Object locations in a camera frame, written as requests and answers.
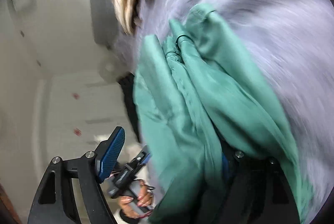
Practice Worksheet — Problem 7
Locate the green garment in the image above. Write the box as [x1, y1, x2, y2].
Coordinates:
[134, 4, 313, 223]

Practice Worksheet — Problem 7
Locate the person's left hand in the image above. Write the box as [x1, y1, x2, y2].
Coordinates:
[118, 179, 153, 219]

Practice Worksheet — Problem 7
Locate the beige crumpled blanket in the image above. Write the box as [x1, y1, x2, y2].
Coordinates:
[112, 0, 140, 36]

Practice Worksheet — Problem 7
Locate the lavender textured bedspread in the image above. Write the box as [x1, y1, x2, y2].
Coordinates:
[113, 0, 333, 223]

